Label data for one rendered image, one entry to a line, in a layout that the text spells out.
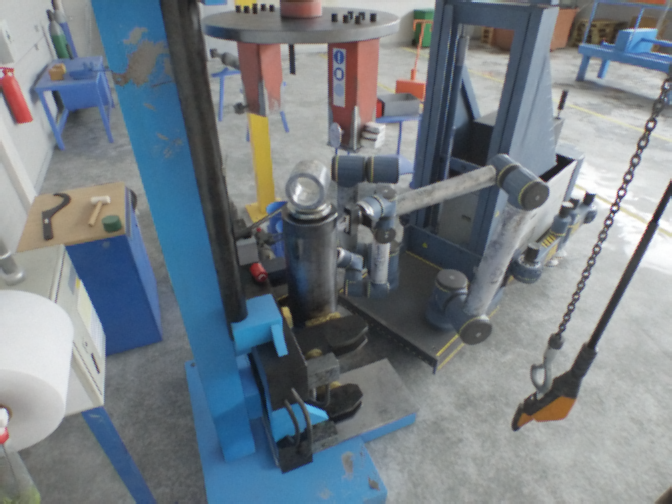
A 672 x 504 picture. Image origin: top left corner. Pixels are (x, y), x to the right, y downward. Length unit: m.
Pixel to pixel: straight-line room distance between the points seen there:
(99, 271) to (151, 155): 1.67
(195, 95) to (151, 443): 2.11
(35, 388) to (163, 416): 1.90
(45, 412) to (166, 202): 0.66
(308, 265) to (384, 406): 1.21
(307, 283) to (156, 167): 0.72
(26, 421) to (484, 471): 2.18
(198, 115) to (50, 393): 0.72
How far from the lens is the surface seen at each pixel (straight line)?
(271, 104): 1.54
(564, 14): 14.51
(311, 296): 1.73
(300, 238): 1.56
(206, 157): 1.23
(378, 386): 2.66
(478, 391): 2.95
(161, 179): 1.37
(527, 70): 2.72
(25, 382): 1.04
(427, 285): 3.21
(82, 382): 1.42
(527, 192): 2.16
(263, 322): 1.56
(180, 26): 1.15
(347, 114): 1.28
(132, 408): 3.01
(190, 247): 1.49
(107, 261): 2.88
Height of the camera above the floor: 2.28
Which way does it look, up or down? 36 degrees down
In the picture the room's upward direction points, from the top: straight up
